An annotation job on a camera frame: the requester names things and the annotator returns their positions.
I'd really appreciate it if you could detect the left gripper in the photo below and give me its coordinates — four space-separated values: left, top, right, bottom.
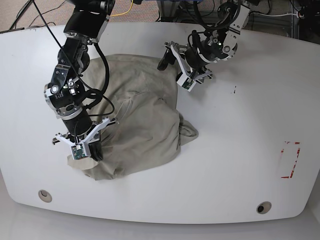
157 41 213 84

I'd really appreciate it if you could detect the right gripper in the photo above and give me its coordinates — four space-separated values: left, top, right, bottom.
52 116 118 161

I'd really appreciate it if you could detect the beige t-shirt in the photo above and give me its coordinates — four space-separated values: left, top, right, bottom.
67 54 199 181

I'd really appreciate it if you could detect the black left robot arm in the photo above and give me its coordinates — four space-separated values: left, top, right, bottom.
157 0 250 91

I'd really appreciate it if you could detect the left table grommet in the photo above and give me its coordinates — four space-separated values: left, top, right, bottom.
38 189 52 203

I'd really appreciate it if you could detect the table grommet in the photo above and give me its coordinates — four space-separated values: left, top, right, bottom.
256 201 272 215
38 189 52 203

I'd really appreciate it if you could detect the red tape marking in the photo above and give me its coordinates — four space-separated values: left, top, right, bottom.
278 141 301 179

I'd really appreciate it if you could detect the right table grommet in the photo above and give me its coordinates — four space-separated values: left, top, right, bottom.
256 201 272 215

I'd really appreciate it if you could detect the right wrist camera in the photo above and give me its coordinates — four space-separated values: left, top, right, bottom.
70 143 91 160

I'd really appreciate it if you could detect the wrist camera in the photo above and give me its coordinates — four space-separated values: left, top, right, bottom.
176 74 196 92
70 143 91 160

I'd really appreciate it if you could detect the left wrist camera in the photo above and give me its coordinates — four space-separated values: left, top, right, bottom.
176 74 196 92

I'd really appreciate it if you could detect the aluminium table leg frame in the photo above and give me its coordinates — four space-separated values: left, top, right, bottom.
156 0 189 23

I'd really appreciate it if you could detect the yellow cable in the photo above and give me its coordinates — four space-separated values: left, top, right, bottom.
109 0 133 18

